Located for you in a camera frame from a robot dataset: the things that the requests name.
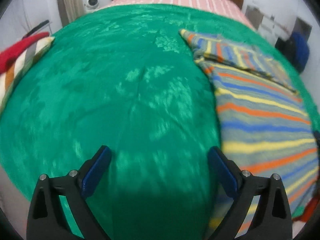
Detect red knit garment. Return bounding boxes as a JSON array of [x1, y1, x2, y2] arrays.
[[0, 32, 50, 74]]

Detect beige curtain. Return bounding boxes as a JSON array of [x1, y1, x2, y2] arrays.
[[57, 0, 85, 27]]

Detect white desk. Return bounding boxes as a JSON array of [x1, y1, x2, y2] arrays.
[[245, 5, 290, 40]]

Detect striped knit t-shirt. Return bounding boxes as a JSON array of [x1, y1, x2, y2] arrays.
[[180, 29, 319, 218]]

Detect green velvet blanket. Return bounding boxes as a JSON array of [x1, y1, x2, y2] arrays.
[[1, 4, 319, 239]]

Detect blue garment on chair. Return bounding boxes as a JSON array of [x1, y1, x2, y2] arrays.
[[290, 31, 310, 74]]

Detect white security camera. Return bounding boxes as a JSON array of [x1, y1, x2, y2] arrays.
[[85, 0, 99, 10]]

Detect orange fleece clothing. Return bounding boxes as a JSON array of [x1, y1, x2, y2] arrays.
[[293, 195, 319, 223]]

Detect pink striped bed sheet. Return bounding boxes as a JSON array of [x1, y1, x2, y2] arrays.
[[107, 0, 254, 29]]

